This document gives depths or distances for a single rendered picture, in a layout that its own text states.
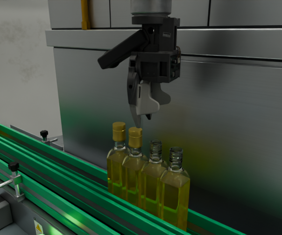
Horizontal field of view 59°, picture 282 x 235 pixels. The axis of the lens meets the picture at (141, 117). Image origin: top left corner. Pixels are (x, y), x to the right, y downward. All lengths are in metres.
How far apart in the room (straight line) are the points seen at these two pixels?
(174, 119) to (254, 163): 0.23
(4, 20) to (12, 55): 0.39
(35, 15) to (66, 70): 2.44
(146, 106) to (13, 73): 3.00
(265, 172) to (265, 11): 0.35
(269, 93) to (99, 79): 0.55
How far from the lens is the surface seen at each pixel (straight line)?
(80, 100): 1.00
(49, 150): 1.04
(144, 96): 0.48
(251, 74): 0.59
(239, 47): 0.60
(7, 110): 3.50
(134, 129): 0.61
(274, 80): 0.58
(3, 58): 3.39
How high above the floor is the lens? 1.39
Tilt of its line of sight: 19 degrees down
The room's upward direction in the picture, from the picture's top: straight up
